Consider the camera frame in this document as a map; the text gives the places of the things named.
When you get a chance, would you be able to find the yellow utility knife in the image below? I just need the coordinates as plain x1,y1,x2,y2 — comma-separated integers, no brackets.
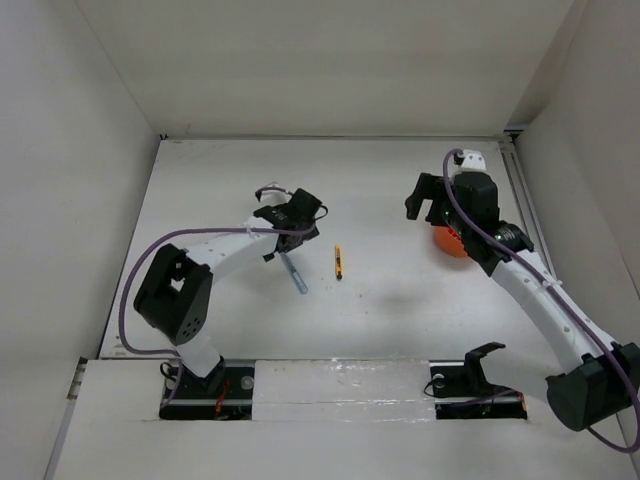
334,245,344,281

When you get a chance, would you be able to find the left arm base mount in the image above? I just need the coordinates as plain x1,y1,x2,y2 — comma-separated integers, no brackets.
159,360,256,421

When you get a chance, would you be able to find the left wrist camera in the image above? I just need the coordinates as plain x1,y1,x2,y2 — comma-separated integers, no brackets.
254,182,293,205

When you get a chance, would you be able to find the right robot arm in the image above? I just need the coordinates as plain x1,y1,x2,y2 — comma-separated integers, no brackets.
405,172,639,431

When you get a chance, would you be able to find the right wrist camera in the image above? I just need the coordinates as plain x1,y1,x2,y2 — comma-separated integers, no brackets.
453,149,487,174

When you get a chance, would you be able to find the blue mechanical pencil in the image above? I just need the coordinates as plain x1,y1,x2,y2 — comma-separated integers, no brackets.
280,253,308,295

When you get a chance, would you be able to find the orange round container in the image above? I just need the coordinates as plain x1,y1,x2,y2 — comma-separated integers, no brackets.
433,226,468,258

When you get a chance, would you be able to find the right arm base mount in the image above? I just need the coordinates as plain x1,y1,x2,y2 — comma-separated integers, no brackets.
423,342,528,420

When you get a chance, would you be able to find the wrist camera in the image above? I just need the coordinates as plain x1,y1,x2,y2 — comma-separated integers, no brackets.
254,182,293,205
453,149,487,174

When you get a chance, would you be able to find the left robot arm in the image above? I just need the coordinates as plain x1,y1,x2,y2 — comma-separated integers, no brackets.
133,185,328,397

